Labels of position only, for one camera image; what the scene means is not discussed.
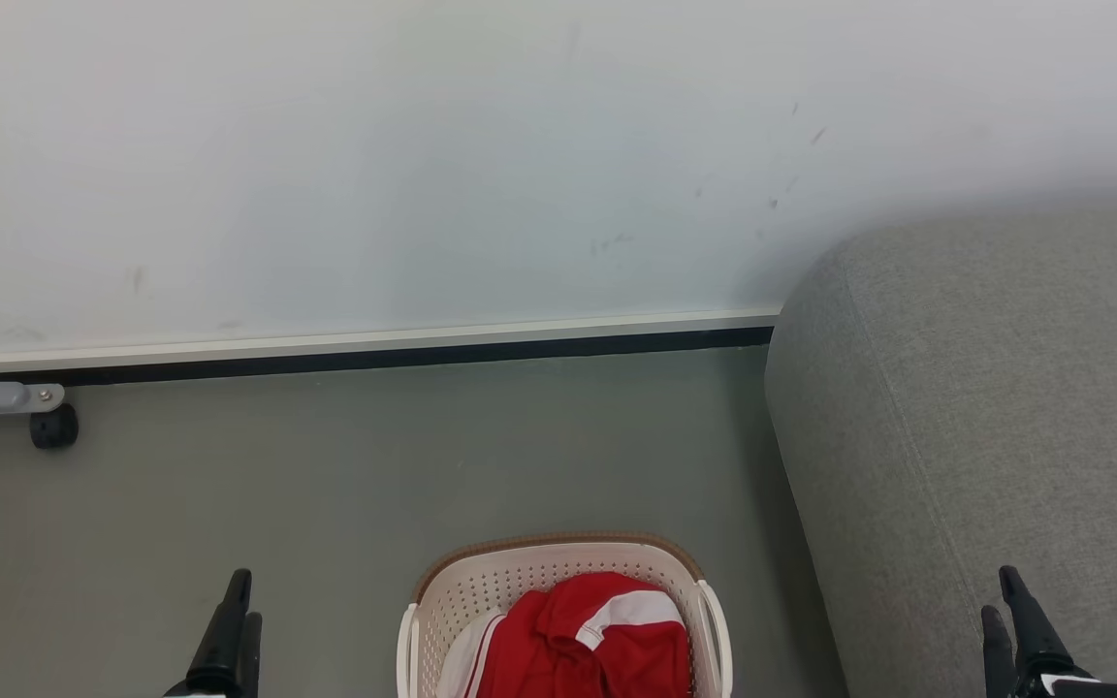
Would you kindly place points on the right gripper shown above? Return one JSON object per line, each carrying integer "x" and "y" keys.
{"x": 1082, "y": 685}

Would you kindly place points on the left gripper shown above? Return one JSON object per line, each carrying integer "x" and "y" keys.
{"x": 192, "y": 691}

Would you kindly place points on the red and white garment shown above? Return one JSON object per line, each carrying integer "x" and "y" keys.
{"x": 597, "y": 650}

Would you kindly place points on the grey fabric sofa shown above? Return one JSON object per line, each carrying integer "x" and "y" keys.
{"x": 995, "y": 417}

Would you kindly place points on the cream perforated laundry basket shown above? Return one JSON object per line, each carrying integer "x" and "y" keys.
{"x": 481, "y": 586}

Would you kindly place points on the black caster wheel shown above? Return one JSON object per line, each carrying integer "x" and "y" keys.
{"x": 54, "y": 427}

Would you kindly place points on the white and black baseboard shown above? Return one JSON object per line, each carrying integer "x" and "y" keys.
{"x": 326, "y": 355}

